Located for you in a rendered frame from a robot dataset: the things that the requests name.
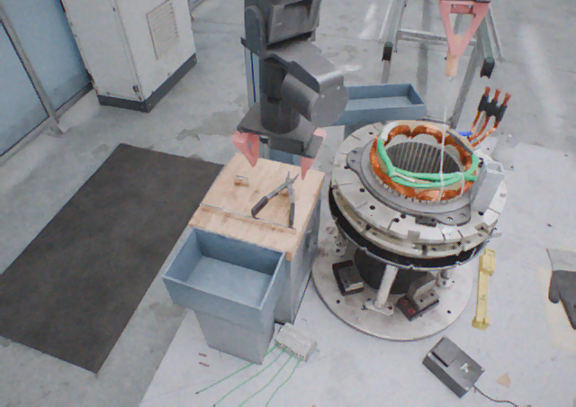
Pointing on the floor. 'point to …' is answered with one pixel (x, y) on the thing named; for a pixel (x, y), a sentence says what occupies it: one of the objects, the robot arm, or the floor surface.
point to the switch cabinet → (130, 34)
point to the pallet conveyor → (484, 55)
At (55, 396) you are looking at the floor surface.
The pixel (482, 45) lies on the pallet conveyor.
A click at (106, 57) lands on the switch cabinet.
